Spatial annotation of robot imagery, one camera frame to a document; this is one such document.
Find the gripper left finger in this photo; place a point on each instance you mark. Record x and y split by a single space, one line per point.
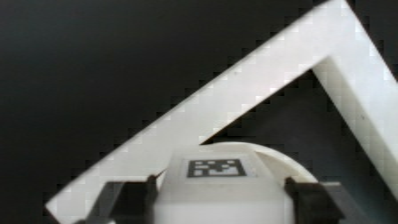
124 202

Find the white U-shaped fence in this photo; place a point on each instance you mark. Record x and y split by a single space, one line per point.
320 46

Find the white stool leg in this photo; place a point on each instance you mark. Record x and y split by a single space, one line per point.
220 190

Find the white round stool seat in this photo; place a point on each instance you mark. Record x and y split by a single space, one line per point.
282 166

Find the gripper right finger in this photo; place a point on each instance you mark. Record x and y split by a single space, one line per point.
323 205

